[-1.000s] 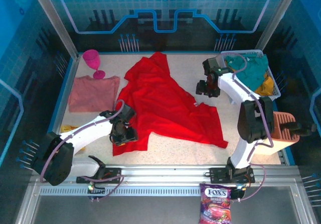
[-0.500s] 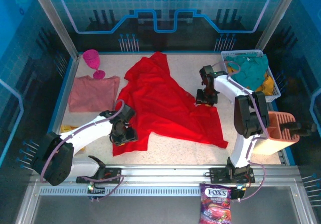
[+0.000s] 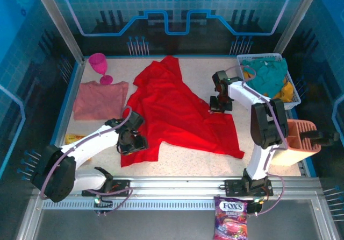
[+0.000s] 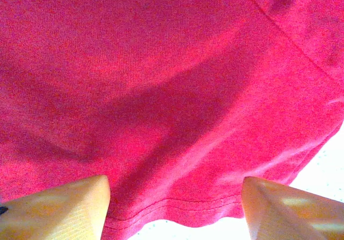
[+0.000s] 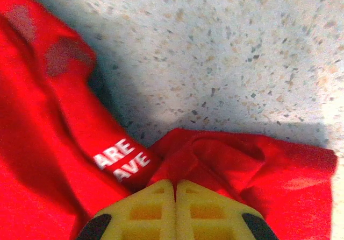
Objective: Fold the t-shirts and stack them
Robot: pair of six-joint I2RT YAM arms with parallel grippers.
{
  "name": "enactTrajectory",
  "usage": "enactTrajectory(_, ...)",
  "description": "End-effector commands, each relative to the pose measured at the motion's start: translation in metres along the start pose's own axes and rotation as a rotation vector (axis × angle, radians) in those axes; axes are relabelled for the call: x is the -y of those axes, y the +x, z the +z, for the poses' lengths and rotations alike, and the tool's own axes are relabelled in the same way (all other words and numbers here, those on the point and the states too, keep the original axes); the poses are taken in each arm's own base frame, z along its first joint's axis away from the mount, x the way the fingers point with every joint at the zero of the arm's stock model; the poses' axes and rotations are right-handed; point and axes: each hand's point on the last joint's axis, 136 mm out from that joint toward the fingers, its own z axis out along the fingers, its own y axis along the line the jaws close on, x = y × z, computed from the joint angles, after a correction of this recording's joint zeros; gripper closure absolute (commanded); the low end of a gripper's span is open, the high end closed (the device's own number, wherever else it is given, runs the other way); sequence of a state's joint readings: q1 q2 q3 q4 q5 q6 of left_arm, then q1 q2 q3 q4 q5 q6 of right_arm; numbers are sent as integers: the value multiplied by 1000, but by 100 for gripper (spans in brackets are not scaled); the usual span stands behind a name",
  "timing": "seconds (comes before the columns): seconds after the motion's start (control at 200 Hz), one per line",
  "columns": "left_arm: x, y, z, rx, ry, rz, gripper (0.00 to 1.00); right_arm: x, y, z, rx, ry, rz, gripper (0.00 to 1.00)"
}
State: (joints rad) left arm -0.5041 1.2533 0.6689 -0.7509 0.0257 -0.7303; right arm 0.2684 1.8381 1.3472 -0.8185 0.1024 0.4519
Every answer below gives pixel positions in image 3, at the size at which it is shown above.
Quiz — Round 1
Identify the black handle object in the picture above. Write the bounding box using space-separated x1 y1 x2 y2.
300 131 341 146

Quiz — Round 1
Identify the orange plastic slotted holder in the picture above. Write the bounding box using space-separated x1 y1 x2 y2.
270 119 322 167

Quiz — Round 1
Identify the purple Fox's candy bag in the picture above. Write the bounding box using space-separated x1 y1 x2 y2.
213 196 249 240

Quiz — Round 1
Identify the aluminium frame rail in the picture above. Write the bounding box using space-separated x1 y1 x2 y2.
32 177 323 201

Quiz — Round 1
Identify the white plastic basket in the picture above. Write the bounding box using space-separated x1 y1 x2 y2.
236 53 302 111

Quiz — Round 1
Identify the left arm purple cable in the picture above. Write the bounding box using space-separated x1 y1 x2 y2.
39 105 134 216

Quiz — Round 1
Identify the yellow snack bag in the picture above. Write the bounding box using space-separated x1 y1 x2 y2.
65 134 87 145

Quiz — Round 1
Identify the magenta plastic goblet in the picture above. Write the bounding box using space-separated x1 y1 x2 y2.
88 53 113 86

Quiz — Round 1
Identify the aluminium frame post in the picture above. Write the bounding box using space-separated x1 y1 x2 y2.
30 0 87 65
273 0 324 54

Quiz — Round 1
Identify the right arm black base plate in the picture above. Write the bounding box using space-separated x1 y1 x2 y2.
224 179 274 197

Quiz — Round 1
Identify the pink folded t-shirt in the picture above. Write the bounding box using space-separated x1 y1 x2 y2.
73 80 130 121

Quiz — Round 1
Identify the grey slotted cable duct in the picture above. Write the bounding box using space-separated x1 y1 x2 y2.
42 201 314 211

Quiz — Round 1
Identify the teal t-shirt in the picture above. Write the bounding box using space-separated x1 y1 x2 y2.
241 58 288 98

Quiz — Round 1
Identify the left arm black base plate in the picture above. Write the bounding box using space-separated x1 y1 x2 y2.
81 180 131 197

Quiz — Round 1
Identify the yellow t-shirt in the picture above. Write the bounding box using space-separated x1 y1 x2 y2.
243 72 294 103

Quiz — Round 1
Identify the red t-shirt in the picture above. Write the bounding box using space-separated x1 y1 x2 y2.
120 54 245 168

